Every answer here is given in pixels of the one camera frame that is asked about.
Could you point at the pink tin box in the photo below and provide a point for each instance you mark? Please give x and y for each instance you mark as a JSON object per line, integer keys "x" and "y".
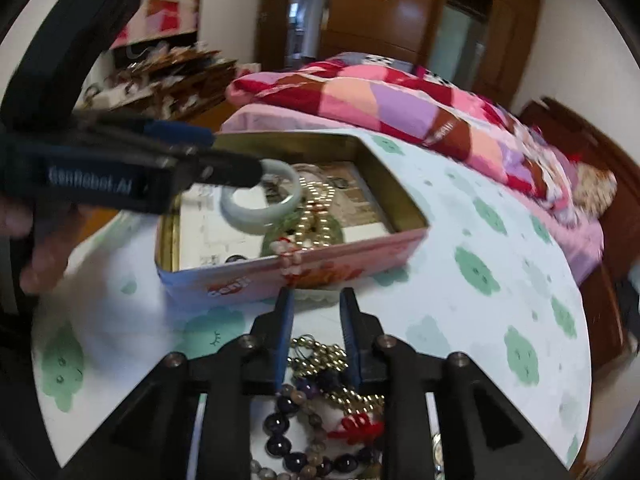
{"x": 328, "y": 211}

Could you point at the cloud pattern tablecloth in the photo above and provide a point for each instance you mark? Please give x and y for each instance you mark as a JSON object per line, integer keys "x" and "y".
{"x": 366, "y": 309}

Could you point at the patchwork quilt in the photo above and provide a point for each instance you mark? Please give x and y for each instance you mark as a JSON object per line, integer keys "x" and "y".
{"x": 423, "y": 111}

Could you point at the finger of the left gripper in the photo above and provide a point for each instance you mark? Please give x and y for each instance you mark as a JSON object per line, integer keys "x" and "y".
{"x": 224, "y": 168}
{"x": 178, "y": 134}

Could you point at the floral pillow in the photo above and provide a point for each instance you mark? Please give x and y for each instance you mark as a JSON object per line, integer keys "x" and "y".
{"x": 595, "y": 190}

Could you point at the silver wristwatch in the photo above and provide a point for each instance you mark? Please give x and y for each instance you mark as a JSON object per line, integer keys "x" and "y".
{"x": 438, "y": 457}

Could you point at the pink bed sheet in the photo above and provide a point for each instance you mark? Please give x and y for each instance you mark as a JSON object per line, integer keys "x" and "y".
{"x": 582, "y": 245}

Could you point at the cluttered wooden tv cabinet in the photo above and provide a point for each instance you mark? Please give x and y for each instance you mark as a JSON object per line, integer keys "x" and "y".
{"x": 171, "y": 84}

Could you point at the red cord gold pendant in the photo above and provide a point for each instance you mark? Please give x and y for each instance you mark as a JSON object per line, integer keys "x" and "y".
{"x": 358, "y": 428}

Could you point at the wooden headboard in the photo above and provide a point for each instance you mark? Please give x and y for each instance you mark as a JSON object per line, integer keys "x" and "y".
{"x": 575, "y": 136}

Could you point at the person's left hand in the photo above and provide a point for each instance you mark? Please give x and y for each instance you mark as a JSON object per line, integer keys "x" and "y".
{"x": 48, "y": 260}

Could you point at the dark wooden wardrobe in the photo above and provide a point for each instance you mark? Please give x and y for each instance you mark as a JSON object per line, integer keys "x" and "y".
{"x": 406, "y": 29}

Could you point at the wooden nightstand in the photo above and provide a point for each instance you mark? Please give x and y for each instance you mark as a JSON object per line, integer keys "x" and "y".
{"x": 611, "y": 310}

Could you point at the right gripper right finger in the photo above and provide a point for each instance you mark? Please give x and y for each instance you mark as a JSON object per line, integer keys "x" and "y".
{"x": 484, "y": 436}

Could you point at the green jade bangle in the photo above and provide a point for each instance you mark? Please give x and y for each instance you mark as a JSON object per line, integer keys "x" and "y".
{"x": 318, "y": 231}

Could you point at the television screen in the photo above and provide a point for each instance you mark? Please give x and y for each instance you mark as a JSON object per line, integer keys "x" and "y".
{"x": 157, "y": 19}

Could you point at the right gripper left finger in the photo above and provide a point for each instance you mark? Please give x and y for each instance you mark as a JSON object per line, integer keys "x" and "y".
{"x": 202, "y": 403}

